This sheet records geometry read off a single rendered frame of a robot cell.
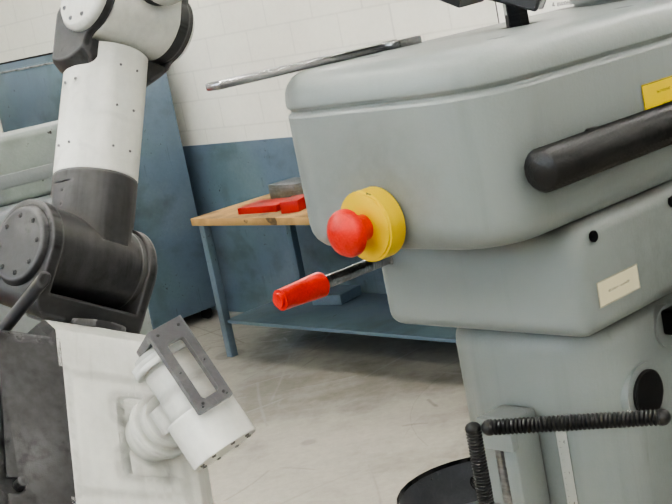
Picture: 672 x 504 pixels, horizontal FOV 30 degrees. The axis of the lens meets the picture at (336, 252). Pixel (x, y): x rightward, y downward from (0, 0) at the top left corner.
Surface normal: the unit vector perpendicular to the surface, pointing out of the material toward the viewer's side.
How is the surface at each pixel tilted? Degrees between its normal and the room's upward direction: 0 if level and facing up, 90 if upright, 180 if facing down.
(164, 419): 90
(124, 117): 83
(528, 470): 90
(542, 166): 90
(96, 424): 58
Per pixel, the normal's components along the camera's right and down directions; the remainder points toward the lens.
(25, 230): -0.62, -0.22
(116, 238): 0.78, -0.12
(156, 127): 0.68, 0.01
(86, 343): 0.57, -0.54
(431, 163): -0.64, 0.27
